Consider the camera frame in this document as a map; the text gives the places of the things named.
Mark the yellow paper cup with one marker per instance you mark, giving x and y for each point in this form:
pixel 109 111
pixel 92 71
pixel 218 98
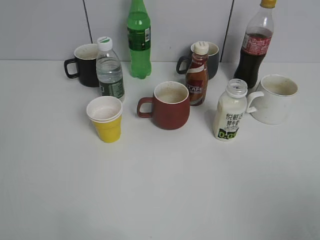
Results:
pixel 105 112

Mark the white milk bottle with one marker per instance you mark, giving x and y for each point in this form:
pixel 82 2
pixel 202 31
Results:
pixel 231 108

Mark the white ceramic mug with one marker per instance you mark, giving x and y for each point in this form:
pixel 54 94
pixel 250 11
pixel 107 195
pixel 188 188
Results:
pixel 271 102

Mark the brown coffee drink bottle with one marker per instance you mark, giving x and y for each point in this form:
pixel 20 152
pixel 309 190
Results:
pixel 197 74

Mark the cola bottle yellow cap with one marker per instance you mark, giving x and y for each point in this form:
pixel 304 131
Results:
pixel 256 41

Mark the clear water bottle green label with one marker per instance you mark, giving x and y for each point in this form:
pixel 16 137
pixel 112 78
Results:
pixel 109 70

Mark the green soda bottle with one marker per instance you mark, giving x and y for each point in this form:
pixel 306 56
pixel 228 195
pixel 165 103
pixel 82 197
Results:
pixel 139 39

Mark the red ceramic mug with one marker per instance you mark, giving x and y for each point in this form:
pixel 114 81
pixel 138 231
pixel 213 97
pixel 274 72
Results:
pixel 169 107

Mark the dark grey ceramic mug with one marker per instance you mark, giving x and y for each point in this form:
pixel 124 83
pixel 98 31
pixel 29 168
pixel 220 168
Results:
pixel 212 62

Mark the black ceramic mug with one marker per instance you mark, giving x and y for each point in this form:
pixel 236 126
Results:
pixel 85 59

